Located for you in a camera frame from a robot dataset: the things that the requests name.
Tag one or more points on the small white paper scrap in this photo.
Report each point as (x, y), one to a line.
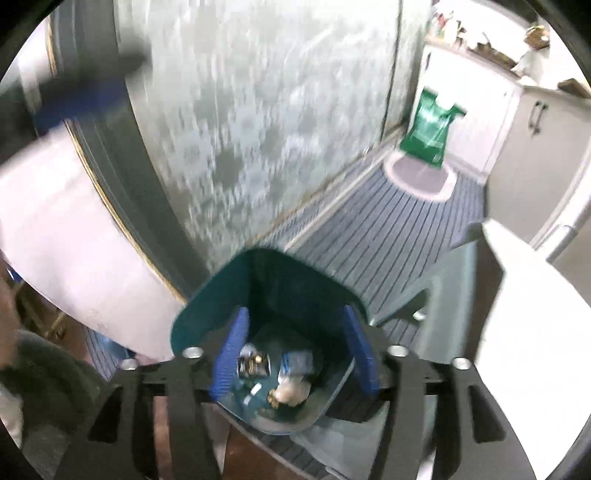
(254, 393)

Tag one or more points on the brown mushroom scrap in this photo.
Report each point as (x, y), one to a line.
(276, 397)

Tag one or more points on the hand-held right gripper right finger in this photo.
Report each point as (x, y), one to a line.
(364, 360)

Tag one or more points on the person's dark fleece clothing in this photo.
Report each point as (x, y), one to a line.
(51, 392)

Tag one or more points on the grey refrigerator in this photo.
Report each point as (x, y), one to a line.
(575, 251)

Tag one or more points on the white kitchen cabinet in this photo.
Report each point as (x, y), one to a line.
(471, 106)

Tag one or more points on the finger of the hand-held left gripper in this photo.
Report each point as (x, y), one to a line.
(83, 101)

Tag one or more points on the teal plastic bin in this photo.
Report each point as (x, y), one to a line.
(277, 295)

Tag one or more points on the group of bottles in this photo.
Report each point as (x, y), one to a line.
(445, 25)

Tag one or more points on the black plastic packet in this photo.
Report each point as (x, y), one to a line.
(253, 364)

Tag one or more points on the grey kitchen cabinet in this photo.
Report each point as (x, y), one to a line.
(531, 152)

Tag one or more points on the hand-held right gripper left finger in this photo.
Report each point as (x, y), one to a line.
(228, 360)

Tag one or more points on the oval floor mat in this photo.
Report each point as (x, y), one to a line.
(415, 177)

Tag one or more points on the dark grey plastic stool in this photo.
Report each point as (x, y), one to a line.
(443, 277)

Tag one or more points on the wooden cutting board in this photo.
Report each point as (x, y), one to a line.
(575, 87)

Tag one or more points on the green rice bag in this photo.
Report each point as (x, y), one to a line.
(429, 124)

